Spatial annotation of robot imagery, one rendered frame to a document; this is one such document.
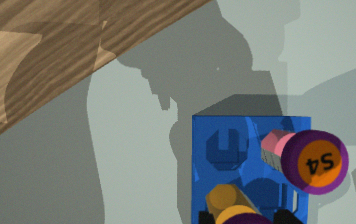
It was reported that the blue tube rack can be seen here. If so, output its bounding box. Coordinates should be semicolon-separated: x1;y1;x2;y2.
191;115;311;224

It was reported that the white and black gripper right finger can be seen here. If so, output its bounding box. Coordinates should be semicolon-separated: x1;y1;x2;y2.
273;209;304;224

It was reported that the grey bench mat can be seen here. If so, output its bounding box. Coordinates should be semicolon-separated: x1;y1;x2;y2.
0;0;356;224

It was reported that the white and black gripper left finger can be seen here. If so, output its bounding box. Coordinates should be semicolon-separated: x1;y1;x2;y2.
198;211;216;224

